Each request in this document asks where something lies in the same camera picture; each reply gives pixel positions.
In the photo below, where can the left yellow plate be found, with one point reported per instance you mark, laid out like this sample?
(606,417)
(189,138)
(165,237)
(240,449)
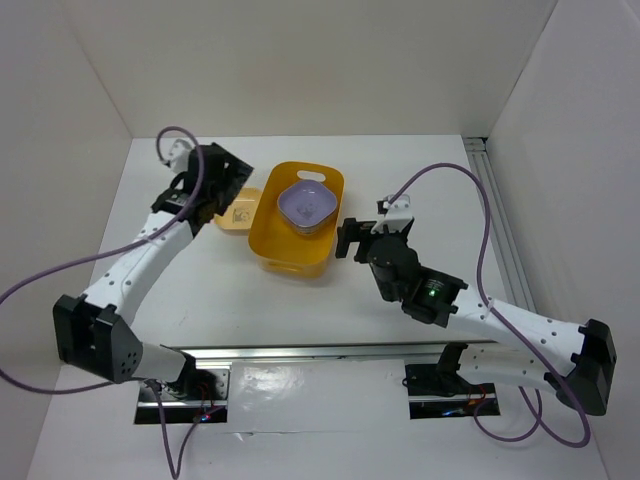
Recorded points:
(239,216)

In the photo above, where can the aluminium corner profile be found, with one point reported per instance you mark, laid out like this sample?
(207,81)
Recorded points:
(503,242)

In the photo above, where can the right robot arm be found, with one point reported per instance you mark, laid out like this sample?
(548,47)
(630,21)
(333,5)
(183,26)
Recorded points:
(541,353)

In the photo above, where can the yellow plastic bin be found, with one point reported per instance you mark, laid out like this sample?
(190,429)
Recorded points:
(277,245)

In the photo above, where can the aluminium rail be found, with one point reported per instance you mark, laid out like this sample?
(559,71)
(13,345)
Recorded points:
(302,353)

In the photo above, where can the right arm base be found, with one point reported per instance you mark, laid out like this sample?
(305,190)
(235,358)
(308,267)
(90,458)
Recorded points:
(433,395)

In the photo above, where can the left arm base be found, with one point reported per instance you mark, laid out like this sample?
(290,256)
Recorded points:
(208,402)

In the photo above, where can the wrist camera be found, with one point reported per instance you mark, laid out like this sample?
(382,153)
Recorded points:
(395,217)
(177,158)

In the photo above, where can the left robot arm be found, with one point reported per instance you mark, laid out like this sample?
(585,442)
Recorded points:
(93,330)

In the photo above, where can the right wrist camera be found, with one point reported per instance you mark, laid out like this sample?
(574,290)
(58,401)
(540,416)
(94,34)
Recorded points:
(395,217)

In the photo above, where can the purple plate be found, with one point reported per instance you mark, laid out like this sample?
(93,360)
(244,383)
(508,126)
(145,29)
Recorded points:
(307,206)

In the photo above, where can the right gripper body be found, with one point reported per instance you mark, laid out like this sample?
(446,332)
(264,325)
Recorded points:
(387,293)

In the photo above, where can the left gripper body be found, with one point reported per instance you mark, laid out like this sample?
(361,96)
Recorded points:
(235,173)

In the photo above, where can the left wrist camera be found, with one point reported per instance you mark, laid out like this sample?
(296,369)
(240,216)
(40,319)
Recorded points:
(177,158)

